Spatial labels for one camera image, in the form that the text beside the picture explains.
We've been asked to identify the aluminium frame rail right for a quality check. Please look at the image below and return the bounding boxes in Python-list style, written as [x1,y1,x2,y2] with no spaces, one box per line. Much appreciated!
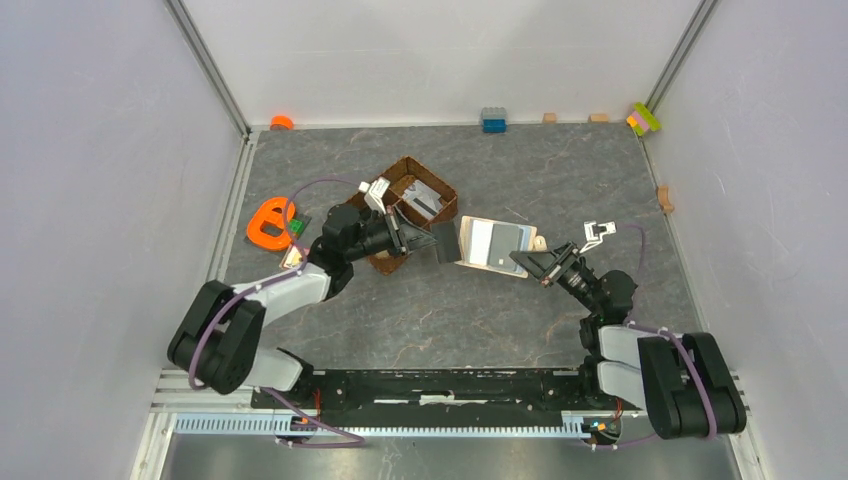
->
[645,0,720,112]

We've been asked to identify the orange plastic letter toy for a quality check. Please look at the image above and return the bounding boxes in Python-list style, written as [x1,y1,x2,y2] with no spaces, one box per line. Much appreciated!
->
[246,197,296,252]

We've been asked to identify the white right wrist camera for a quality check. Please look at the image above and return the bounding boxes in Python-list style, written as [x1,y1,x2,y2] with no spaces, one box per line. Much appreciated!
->
[579,221,617,254]

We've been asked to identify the pink triangle picture card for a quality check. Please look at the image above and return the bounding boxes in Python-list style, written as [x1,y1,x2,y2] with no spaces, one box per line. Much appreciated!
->
[279,245,309,270]

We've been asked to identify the blue toy brick stack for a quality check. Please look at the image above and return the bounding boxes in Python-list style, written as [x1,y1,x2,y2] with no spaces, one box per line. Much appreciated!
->
[480,107,508,134]

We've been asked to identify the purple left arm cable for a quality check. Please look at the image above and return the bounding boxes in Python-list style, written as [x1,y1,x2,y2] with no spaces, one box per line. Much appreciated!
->
[186,177,370,451]

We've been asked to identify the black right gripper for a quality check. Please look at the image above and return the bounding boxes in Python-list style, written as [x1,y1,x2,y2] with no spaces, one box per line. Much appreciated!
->
[509,240,600,315]

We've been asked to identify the aluminium frame rail left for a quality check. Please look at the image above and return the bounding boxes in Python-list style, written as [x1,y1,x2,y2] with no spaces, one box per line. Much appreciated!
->
[164,0,252,138]

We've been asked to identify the orange round cap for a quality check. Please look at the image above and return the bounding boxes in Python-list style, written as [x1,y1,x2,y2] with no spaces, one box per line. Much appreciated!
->
[269,115,294,130]

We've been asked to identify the small green brick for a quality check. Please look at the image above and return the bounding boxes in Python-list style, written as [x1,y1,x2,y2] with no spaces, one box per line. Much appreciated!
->
[287,216,311,237]

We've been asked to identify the green pink yellow brick stack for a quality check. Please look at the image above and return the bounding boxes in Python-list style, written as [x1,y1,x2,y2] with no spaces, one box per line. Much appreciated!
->
[626,102,662,137]

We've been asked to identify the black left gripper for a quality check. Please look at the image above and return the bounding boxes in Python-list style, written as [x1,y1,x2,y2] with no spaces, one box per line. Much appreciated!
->
[345,205,439,262]

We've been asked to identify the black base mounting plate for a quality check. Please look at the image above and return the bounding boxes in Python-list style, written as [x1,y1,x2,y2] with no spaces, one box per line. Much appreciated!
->
[284,368,635,428]

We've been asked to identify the silver white card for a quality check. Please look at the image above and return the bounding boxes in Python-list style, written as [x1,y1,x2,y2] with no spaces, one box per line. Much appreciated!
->
[402,181,442,220]

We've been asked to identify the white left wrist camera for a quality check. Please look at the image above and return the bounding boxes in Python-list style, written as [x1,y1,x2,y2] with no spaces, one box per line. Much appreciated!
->
[358,176,390,215]

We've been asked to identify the woven wicker divided basket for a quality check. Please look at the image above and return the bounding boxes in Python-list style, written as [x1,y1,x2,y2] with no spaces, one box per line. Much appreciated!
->
[321,156,461,275]

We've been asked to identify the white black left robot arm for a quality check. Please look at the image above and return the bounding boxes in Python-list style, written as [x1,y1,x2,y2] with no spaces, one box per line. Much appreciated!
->
[166,204,440,408]

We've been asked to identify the curved wooden block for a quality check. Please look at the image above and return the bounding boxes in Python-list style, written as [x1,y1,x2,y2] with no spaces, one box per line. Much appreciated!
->
[656,185,675,215]

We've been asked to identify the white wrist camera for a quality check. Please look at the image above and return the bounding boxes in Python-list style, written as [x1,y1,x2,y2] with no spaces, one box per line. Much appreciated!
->
[579,221,617,254]
[358,176,390,215]

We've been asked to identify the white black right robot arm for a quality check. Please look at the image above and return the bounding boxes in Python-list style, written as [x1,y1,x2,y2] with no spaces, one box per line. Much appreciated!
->
[510,243,748,440]

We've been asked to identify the dark grey credit card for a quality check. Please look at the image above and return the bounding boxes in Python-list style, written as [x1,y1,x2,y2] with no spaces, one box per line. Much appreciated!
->
[431,221,462,264]

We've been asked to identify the aluminium frame rail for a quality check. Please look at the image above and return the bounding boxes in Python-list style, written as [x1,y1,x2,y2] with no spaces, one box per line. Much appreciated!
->
[645,0,720,112]
[164,0,252,138]

